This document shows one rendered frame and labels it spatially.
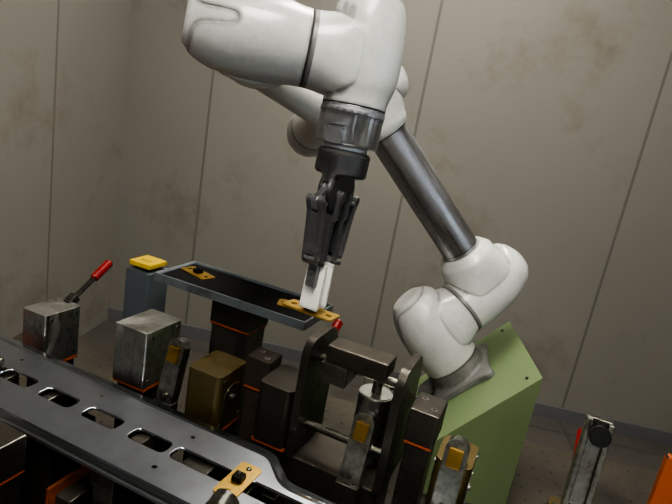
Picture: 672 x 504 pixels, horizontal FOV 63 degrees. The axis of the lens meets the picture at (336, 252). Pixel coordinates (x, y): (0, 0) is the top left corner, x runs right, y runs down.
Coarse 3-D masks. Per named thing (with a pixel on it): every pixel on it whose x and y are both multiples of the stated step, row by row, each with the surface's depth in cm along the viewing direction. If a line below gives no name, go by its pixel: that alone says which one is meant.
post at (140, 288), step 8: (128, 272) 125; (136, 272) 124; (144, 272) 124; (152, 272) 125; (128, 280) 125; (136, 280) 124; (144, 280) 124; (152, 280) 124; (128, 288) 126; (136, 288) 125; (144, 288) 124; (152, 288) 125; (160, 288) 128; (128, 296) 126; (136, 296) 125; (144, 296) 124; (152, 296) 126; (160, 296) 128; (128, 304) 127; (136, 304) 126; (144, 304) 125; (152, 304) 126; (160, 304) 129; (128, 312) 127; (136, 312) 126
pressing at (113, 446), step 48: (0, 336) 112; (0, 384) 97; (48, 384) 99; (96, 384) 102; (48, 432) 87; (96, 432) 89; (192, 432) 93; (144, 480) 80; (192, 480) 82; (288, 480) 85
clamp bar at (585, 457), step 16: (592, 416) 77; (592, 432) 74; (608, 432) 73; (576, 448) 78; (592, 448) 77; (608, 448) 76; (576, 464) 77; (592, 464) 77; (576, 480) 78; (592, 480) 76; (576, 496) 78; (592, 496) 76
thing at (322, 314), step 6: (294, 300) 84; (288, 306) 81; (294, 306) 81; (306, 312) 80; (312, 312) 80; (318, 312) 81; (324, 312) 82; (330, 312) 82; (318, 318) 79; (324, 318) 79; (330, 318) 79; (336, 318) 80
